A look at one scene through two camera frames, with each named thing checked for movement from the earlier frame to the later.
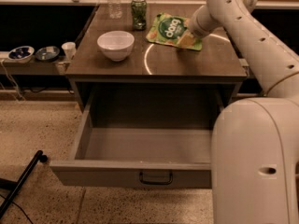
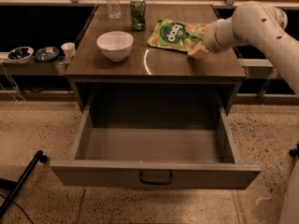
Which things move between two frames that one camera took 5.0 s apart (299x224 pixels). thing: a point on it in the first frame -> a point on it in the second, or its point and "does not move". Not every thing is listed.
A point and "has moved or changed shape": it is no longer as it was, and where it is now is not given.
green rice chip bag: (166, 30) has moved or changed shape
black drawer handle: (149, 182) does not move
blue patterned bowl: (21, 54) does not move
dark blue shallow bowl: (47, 52) does not move
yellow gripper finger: (187, 22) -> (201, 31)
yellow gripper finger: (186, 39) -> (198, 51)
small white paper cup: (69, 48) does not move
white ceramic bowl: (116, 44) does not move
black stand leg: (17, 187) does not move
